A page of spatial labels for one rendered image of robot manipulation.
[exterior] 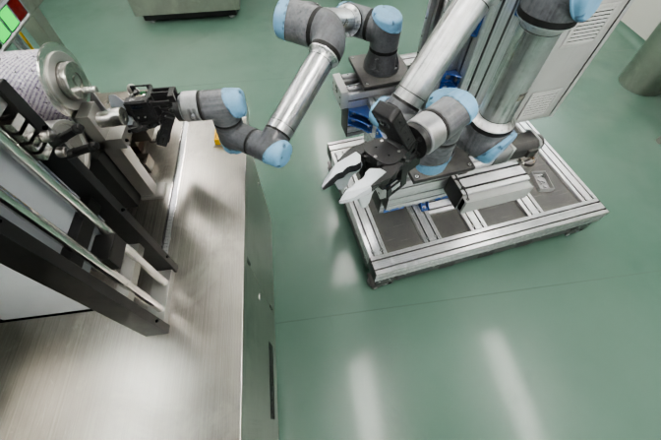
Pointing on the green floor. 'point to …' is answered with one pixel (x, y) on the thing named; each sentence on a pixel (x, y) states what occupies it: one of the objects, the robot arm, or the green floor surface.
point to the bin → (645, 68)
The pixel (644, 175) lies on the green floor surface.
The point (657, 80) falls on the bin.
